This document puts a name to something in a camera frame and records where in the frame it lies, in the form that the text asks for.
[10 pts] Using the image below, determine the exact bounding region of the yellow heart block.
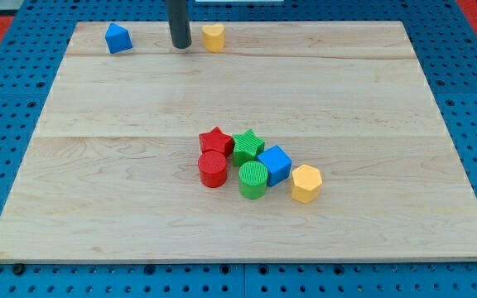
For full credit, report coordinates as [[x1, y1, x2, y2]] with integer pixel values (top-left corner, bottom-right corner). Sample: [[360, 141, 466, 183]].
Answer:
[[202, 23, 225, 52]]

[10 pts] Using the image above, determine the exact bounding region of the red cylinder block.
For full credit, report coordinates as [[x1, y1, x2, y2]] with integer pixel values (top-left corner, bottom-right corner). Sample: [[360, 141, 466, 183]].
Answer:
[[198, 151, 227, 188]]

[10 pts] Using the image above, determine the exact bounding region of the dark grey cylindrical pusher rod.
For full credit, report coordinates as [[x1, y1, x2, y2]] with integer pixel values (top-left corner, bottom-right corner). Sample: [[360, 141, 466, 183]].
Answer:
[[165, 0, 191, 49]]

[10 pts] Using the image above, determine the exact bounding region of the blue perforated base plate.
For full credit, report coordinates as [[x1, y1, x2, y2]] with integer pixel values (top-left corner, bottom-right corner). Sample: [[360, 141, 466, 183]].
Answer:
[[0, 0, 477, 297]]

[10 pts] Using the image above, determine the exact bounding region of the blue cube block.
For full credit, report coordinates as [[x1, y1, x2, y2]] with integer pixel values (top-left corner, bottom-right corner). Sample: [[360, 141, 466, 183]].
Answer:
[[257, 145, 292, 187]]

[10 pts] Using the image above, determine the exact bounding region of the light wooden board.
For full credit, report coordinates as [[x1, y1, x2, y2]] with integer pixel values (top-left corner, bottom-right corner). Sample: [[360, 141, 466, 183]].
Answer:
[[0, 22, 477, 264]]

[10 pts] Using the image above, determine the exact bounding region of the red star block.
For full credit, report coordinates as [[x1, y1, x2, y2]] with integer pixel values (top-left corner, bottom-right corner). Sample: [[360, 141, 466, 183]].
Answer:
[[199, 127, 234, 156]]

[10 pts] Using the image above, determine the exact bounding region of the green star block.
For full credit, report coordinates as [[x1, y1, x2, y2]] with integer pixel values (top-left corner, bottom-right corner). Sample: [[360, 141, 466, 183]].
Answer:
[[233, 129, 265, 166]]

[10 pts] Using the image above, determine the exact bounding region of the green cylinder block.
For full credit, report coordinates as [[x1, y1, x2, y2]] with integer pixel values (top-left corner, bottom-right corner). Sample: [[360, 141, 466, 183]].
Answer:
[[238, 161, 268, 199]]

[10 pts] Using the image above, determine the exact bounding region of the yellow hexagon block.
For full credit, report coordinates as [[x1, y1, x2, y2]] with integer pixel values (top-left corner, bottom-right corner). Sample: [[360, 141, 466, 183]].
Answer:
[[291, 165, 323, 204]]

